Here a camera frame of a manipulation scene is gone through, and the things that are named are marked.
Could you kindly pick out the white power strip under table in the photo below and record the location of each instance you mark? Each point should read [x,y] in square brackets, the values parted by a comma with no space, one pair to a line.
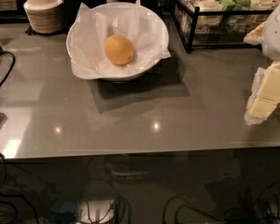
[95,212]

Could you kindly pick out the white paper liner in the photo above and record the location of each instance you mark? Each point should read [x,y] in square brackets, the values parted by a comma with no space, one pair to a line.
[90,47]

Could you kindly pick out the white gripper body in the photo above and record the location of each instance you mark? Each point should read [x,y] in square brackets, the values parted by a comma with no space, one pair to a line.
[277,32]

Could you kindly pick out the white bowl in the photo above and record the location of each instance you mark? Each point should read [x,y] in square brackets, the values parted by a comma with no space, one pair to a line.
[115,76]

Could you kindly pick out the black cup with cutlery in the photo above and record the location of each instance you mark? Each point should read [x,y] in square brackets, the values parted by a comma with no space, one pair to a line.
[72,0]

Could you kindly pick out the stack of paper bowls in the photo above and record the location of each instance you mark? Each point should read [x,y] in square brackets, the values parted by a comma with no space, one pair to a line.
[45,16]

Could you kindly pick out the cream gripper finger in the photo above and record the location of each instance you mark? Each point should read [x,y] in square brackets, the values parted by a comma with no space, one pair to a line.
[265,94]
[255,36]

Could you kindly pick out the black wire basket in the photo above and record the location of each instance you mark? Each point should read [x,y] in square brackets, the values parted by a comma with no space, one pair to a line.
[205,24]

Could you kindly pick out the green packet in basket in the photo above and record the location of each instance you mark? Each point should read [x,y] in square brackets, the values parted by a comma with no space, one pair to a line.
[236,4]

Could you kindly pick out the orange fruit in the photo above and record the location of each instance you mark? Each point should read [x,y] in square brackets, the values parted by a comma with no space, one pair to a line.
[119,49]

